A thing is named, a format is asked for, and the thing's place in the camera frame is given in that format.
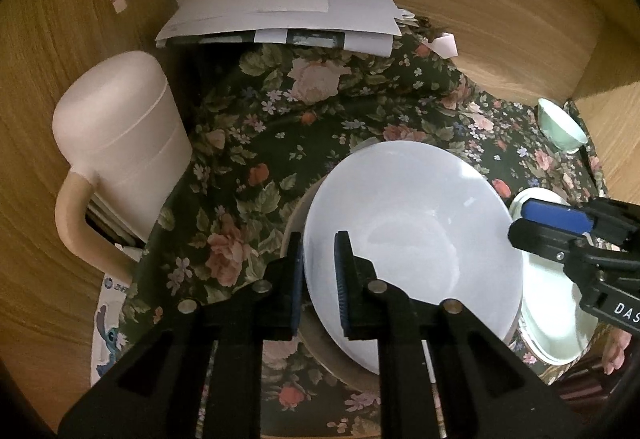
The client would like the white plate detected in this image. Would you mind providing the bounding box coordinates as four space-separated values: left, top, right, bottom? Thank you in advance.
303 140 524 375

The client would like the brown plate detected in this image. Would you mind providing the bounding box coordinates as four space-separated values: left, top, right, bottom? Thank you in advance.
280 179 521 390

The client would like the person's right hand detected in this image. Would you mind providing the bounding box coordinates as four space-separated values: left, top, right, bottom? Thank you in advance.
600 331 632 376

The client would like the cartoon sticker sheet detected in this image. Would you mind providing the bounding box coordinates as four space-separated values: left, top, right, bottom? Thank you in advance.
90 271 133 385

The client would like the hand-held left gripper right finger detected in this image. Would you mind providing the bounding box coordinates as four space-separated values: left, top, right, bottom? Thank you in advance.
334 230 583 439

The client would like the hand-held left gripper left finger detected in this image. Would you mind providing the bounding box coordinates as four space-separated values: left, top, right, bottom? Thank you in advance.
57 232 306 439

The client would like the light green plate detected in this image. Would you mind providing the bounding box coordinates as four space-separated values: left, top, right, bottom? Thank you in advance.
507 188 598 366

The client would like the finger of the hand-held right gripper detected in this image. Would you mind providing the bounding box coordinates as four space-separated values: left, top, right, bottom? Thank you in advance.
520 198 596 236
507 218 591 265

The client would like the pale pink lidded jug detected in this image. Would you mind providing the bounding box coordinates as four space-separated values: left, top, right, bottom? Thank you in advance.
52 50 193 272

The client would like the white folded card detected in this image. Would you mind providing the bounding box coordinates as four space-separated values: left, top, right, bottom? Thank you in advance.
432 33 458 60

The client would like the light green bowl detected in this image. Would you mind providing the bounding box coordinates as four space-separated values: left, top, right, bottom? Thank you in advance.
537 98 589 154

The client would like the dark floral tablecloth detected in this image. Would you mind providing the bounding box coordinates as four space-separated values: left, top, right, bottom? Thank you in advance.
117 34 621 439

